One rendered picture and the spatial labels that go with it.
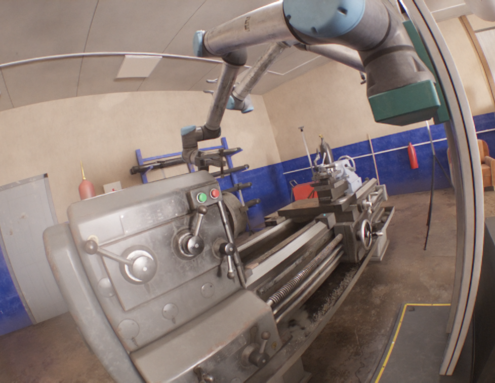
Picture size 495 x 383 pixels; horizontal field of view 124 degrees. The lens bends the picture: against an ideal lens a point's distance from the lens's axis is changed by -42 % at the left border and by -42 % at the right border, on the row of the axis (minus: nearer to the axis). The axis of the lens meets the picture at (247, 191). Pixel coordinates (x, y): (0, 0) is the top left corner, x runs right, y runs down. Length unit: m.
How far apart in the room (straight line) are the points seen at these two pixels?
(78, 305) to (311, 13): 0.88
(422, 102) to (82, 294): 0.95
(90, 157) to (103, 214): 3.43
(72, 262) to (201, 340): 0.46
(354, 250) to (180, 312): 1.16
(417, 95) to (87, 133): 4.18
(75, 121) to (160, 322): 3.85
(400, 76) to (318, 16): 0.21
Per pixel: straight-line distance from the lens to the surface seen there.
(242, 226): 1.12
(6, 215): 4.11
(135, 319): 0.77
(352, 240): 1.56
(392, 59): 0.57
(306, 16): 0.46
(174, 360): 0.77
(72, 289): 0.72
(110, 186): 3.92
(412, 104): 0.53
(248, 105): 1.54
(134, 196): 0.74
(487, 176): 4.74
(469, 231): 0.75
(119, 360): 0.83
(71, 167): 4.05
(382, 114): 0.53
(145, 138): 4.41
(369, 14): 0.49
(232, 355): 0.84
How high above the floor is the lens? 1.28
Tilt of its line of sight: 4 degrees down
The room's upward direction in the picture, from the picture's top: 15 degrees counter-clockwise
